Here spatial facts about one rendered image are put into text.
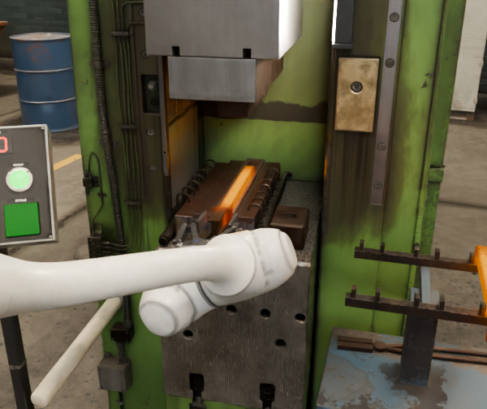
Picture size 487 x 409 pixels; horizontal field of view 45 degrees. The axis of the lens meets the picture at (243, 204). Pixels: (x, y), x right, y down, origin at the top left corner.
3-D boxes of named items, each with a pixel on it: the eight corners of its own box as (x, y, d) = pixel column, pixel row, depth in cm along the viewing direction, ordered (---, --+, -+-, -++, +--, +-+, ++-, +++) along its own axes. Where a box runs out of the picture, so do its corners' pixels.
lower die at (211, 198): (254, 246, 143) (254, 214, 139) (175, 238, 146) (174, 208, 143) (279, 186, 181) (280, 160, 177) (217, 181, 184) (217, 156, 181)
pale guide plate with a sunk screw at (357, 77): (372, 132, 138) (379, 59, 132) (334, 130, 140) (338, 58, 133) (372, 130, 140) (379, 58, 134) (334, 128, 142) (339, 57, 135)
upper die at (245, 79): (255, 103, 129) (256, 59, 125) (169, 98, 133) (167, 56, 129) (282, 71, 167) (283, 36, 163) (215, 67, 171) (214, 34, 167)
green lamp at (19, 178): (26, 191, 135) (23, 173, 133) (7, 189, 136) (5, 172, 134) (33, 186, 138) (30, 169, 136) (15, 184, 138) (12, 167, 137)
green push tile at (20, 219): (39, 234, 134) (37, 201, 135) (5, 237, 133) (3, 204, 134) (40, 234, 136) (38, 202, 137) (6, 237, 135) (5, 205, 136)
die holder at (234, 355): (303, 415, 152) (310, 264, 135) (163, 394, 159) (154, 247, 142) (321, 301, 202) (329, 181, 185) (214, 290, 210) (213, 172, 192)
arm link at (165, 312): (176, 307, 116) (233, 286, 111) (148, 355, 102) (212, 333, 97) (148, 262, 113) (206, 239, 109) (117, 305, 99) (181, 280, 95)
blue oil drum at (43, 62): (58, 135, 559) (45, 40, 525) (9, 130, 579) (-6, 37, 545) (93, 121, 610) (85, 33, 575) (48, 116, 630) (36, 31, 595)
